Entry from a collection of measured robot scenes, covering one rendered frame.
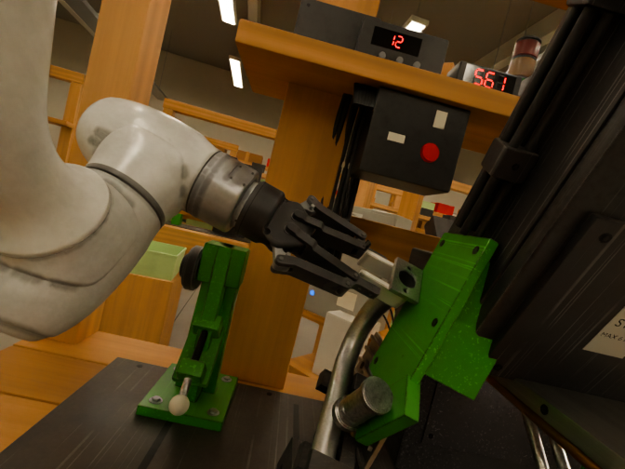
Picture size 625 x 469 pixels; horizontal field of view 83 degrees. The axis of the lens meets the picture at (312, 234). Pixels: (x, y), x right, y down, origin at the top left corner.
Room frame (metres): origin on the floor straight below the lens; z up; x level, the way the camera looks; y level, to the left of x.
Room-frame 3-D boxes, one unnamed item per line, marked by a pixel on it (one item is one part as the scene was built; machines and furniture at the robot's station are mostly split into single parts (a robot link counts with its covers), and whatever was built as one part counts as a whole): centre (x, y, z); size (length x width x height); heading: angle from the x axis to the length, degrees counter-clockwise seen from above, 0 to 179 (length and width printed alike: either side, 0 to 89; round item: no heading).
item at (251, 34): (0.75, -0.24, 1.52); 0.90 x 0.25 x 0.04; 94
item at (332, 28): (0.69, 0.05, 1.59); 0.15 x 0.07 x 0.07; 94
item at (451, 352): (0.42, -0.18, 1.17); 0.13 x 0.12 x 0.20; 94
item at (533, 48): (0.80, -0.36, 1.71); 0.05 x 0.05 x 0.04
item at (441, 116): (0.69, -0.13, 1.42); 0.17 x 0.12 x 0.15; 94
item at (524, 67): (0.80, -0.36, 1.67); 0.05 x 0.05 x 0.05
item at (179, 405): (0.51, 0.13, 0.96); 0.06 x 0.03 x 0.06; 4
